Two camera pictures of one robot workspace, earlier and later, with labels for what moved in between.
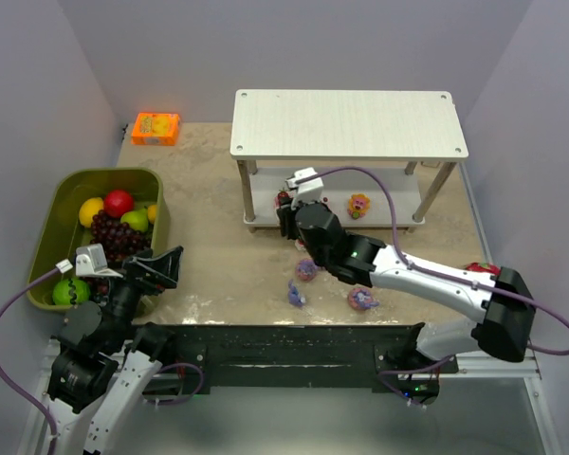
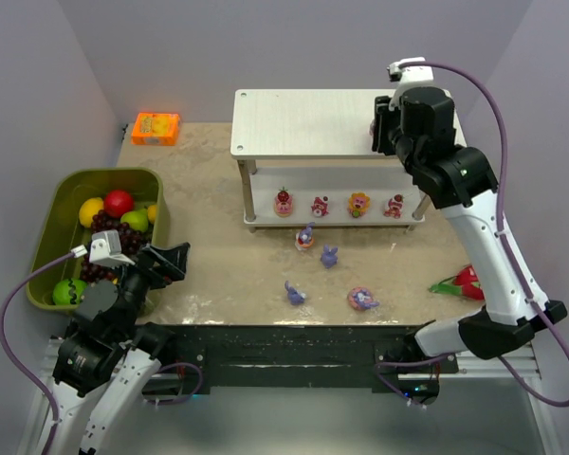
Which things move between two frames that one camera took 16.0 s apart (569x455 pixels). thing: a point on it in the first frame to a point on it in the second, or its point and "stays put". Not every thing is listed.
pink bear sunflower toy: [357, 205] stays put
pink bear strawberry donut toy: [282, 193] stays put
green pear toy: [137, 220] stays put
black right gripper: [287, 219] to [382, 127]
